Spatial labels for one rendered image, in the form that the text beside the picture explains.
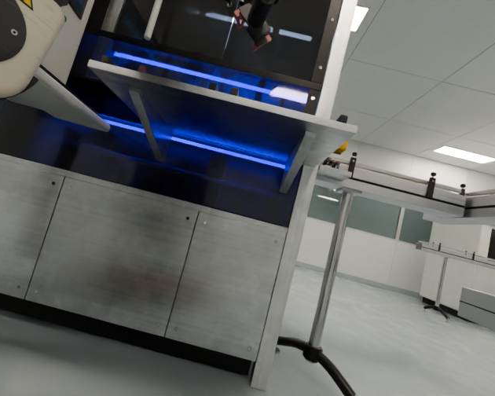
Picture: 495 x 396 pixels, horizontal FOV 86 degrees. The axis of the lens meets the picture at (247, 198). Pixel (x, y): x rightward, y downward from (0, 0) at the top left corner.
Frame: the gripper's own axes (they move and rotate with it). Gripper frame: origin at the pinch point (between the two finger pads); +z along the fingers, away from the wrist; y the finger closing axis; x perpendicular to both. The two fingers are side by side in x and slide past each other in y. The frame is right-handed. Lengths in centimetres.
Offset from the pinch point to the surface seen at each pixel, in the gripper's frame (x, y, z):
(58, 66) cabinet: 59, 31, 20
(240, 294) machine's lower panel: 57, -76, 12
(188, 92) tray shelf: 38.7, -14.4, -22.2
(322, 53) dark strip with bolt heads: -28.5, -18.2, 3.6
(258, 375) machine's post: 69, -103, 10
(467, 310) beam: -9, -136, -8
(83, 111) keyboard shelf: 62, 4, 1
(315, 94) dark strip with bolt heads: -14.8, -30.5, 4.1
